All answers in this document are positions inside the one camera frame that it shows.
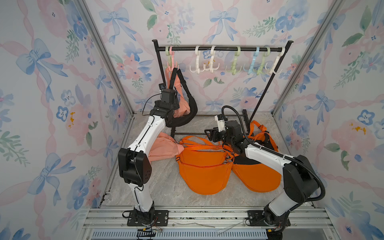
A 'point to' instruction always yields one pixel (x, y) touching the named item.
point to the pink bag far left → (183, 108)
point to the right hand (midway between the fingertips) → (210, 128)
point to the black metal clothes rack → (268, 88)
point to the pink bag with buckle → (164, 146)
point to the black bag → (178, 120)
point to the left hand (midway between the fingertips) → (169, 99)
